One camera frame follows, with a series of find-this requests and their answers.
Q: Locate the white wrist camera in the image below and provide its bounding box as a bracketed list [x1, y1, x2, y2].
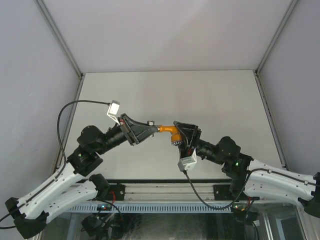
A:
[106, 100, 120, 125]
[177, 149, 197, 172]

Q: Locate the left aluminium frame post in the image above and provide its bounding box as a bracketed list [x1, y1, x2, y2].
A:
[33, 0, 85, 79]

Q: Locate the slotted grey cable duct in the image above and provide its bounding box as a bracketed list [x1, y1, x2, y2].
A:
[66, 202, 232, 214]

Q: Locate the metal tee pipe fitting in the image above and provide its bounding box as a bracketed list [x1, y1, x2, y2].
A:
[147, 120, 160, 138]

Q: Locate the right black camera cable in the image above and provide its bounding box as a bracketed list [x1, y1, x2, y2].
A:
[183, 168, 268, 211]

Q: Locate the right aluminium frame post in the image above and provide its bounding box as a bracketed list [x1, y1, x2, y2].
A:
[254, 0, 300, 76]

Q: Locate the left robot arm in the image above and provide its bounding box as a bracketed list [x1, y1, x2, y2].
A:
[5, 114, 162, 239]

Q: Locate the orange plastic water faucet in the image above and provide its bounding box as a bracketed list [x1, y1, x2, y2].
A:
[158, 125, 183, 147]

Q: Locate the left black camera cable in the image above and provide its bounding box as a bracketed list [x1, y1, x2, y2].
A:
[56, 100, 112, 173]

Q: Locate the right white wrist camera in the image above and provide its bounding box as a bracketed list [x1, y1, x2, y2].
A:
[177, 149, 197, 172]

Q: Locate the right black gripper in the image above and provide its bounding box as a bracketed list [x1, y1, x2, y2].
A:
[170, 122, 225, 166]

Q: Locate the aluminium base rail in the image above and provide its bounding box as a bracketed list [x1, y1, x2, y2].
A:
[59, 181, 308, 203]

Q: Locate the black camera cable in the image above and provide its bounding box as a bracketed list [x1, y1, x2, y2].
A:
[56, 100, 112, 173]
[183, 168, 268, 211]

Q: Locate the aluminium frame post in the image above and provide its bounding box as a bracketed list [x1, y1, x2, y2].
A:
[33, 0, 85, 79]
[254, 0, 300, 76]

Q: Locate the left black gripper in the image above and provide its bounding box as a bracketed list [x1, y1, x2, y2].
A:
[95, 113, 158, 156]

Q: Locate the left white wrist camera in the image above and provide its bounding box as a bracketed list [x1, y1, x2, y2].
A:
[106, 100, 120, 125]

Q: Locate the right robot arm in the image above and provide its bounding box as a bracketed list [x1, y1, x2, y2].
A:
[173, 121, 320, 218]

